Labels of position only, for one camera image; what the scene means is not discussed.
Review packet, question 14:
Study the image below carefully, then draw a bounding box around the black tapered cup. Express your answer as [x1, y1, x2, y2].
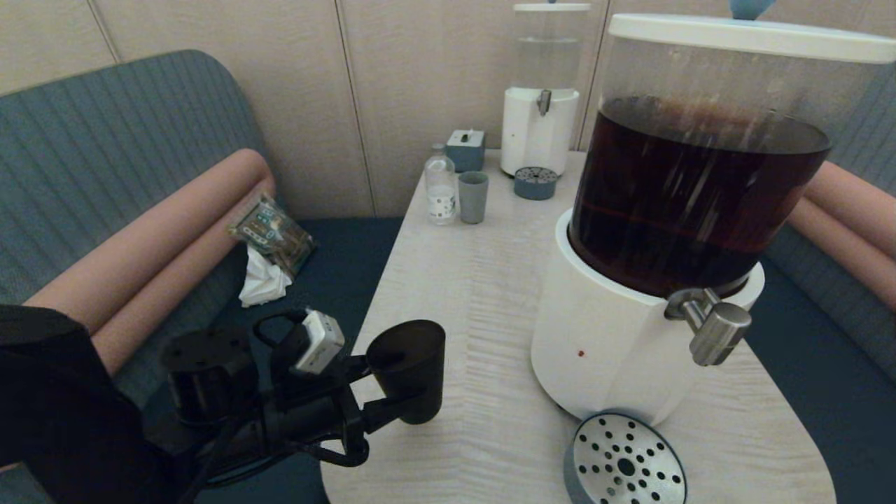
[366, 320, 447, 426]

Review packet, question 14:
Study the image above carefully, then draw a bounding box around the silver dispenser tap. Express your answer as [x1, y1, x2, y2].
[664, 287, 753, 367]

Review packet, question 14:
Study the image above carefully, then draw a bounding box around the grey plastic cup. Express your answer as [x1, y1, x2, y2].
[458, 171, 489, 225]

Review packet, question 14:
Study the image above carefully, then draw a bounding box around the dark teal seat cushion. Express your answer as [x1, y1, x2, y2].
[210, 217, 405, 504]
[742, 255, 896, 504]

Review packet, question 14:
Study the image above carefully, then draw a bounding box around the white crumpled tissue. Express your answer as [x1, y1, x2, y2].
[238, 243, 293, 309]

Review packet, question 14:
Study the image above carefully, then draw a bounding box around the green printed snack packet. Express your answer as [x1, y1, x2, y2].
[227, 194, 317, 277]

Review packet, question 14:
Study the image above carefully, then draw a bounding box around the salmon pink bolster cushion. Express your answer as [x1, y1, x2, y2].
[787, 198, 896, 312]
[91, 175, 277, 375]
[24, 148, 272, 330]
[805, 161, 896, 260]

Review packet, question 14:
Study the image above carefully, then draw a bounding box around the clear plastic water bottle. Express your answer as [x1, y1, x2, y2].
[424, 143, 459, 226]

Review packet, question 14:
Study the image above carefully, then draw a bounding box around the blue-grey square box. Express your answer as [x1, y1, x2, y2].
[446, 129, 486, 173]

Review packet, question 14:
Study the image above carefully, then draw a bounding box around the large blue-grey drip tray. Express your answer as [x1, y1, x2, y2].
[563, 412, 688, 504]

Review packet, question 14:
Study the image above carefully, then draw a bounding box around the large tea drink dispenser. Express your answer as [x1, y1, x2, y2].
[530, 0, 896, 428]

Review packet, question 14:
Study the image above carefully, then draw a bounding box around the small blue-grey drip tray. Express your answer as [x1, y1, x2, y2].
[514, 166, 559, 201]

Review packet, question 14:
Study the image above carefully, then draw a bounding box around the small water drink dispenser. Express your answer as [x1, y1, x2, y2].
[500, 0, 592, 177]

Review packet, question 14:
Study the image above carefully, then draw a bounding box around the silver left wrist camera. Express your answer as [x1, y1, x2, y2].
[290, 310, 346, 375]

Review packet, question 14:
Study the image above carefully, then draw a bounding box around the black camera cable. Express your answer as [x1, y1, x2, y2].
[252, 310, 309, 365]

